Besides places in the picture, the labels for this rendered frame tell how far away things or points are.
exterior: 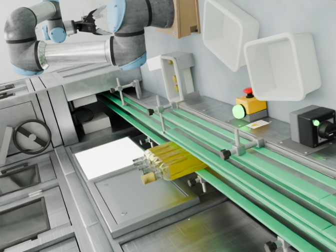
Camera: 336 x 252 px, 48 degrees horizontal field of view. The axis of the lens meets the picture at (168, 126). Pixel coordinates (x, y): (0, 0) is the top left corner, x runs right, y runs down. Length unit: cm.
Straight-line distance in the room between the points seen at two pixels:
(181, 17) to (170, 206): 70
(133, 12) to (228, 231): 83
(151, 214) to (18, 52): 79
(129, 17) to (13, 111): 114
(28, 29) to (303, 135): 107
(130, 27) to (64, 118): 105
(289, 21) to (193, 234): 72
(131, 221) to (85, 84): 119
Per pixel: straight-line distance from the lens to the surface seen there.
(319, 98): 105
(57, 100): 231
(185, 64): 162
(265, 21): 116
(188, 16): 148
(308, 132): 98
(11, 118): 234
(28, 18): 158
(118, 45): 146
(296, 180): 89
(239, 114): 120
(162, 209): 136
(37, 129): 233
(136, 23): 143
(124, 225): 133
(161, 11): 146
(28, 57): 155
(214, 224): 130
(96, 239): 133
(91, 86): 233
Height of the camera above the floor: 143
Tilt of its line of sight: 18 degrees down
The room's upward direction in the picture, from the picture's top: 108 degrees counter-clockwise
